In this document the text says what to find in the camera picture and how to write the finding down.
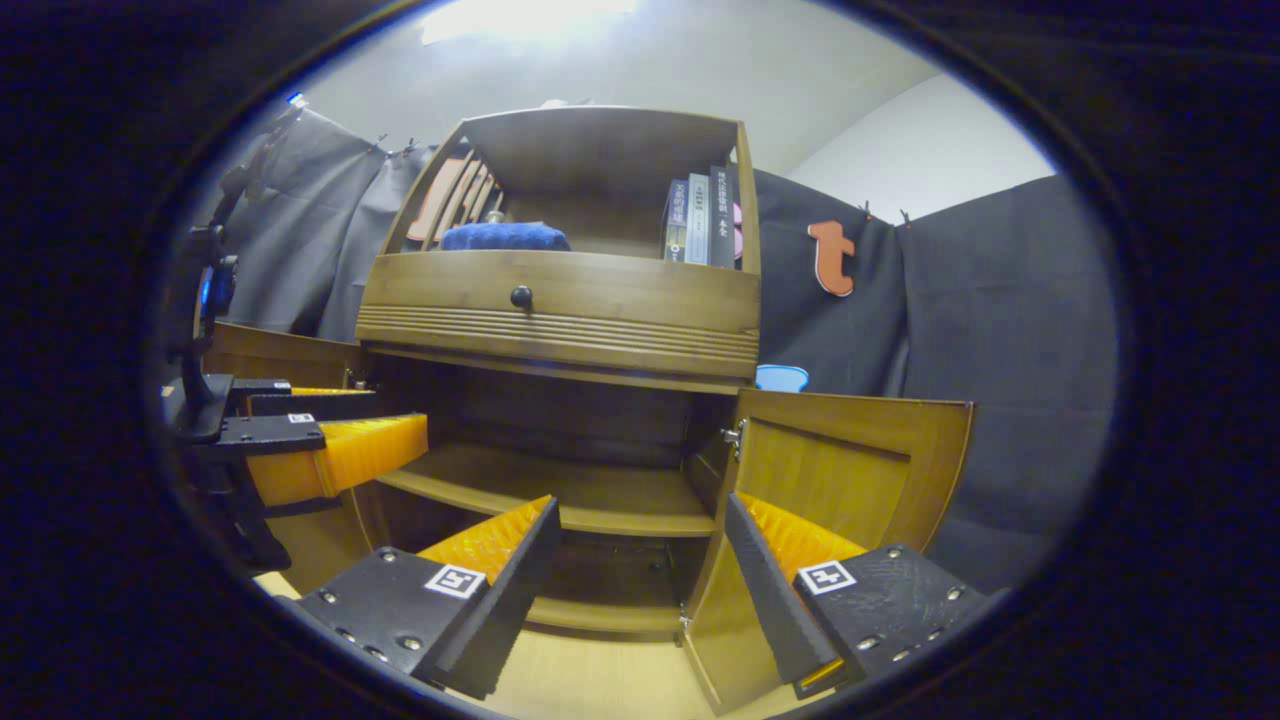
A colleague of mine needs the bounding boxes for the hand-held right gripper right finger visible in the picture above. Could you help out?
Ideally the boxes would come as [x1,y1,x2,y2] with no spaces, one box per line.
[723,491,1007,702]

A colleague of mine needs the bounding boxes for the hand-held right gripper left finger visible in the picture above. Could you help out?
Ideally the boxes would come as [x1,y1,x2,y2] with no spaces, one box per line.
[296,494,564,702]

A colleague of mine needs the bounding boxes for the wooden double-door shoe cabinet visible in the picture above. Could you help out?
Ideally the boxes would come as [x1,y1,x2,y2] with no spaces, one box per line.
[355,105,763,641]

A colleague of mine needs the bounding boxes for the wooden inner shelf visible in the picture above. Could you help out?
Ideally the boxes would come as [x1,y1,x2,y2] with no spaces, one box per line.
[375,440,716,538]

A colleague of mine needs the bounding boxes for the blue towel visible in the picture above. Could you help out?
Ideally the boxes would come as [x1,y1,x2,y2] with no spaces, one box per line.
[440,222,571,253]

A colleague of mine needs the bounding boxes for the wooden drawer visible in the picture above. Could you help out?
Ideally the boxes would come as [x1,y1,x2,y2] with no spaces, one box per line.
[355,250,761,386]

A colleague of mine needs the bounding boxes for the black backdrop cloth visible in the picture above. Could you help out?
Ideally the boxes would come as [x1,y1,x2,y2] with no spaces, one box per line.
[215,105,1121,596]

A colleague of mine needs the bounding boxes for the book with photo cover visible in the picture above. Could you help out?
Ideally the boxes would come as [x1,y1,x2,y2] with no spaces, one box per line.
[664,180,690,263]

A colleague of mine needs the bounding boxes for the grey spine book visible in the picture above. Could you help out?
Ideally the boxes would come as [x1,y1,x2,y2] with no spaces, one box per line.
[686,173,714,266]

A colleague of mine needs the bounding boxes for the black spine book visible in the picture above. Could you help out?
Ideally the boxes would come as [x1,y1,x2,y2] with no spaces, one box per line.
[709,165,740,269]

